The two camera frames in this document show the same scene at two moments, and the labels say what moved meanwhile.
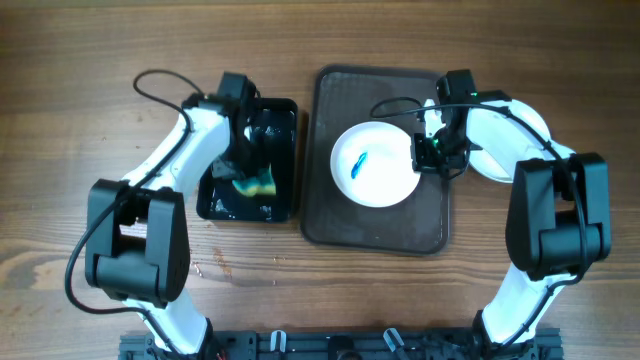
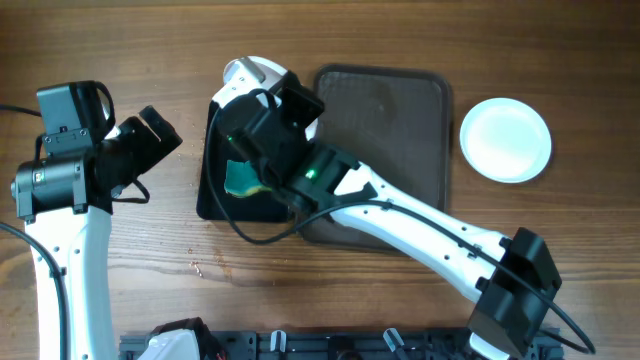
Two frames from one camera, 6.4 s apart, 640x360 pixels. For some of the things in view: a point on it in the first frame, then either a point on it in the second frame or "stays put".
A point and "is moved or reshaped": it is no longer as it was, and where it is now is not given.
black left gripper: (219, 169) to (152, 150)
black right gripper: (423, 163) to (294, 93)
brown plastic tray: (350, 95) stays put
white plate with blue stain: (371, 165) to (272, 73)
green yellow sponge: (263, 184) is moved or reshaped
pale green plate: (498, 142) stays put
